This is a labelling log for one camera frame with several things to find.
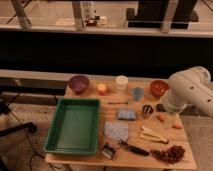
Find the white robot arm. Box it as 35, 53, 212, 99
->
162, 66, 213, 117

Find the purple bowl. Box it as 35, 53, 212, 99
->
68, 75, 90, 94

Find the red bowl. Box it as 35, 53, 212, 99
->
150, 80, 169, 98

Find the orange fruit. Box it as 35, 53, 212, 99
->
97, 84, 108, 95

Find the thin metal utensil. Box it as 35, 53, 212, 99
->
107, 101, 129, 105

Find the blue plastic cup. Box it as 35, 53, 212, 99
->
132, 87, 144, 101

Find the black silver round object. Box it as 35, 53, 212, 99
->
142, 104, 154, 115

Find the wooden table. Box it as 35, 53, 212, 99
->
45, 80, 197, 170

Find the green plastic tray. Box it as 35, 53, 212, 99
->
44, 98, 101, 155

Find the black binder clip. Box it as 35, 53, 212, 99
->
102, 143, 116, 160

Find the orange carrot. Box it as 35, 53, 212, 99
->
157, 114, 182, 129

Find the black chair base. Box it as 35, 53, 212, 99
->
0, 100, 37, 137

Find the dark red grape bunch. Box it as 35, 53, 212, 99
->
150, 145, 185, 164

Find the black handled knife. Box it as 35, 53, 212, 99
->
118, 141, 150, 156

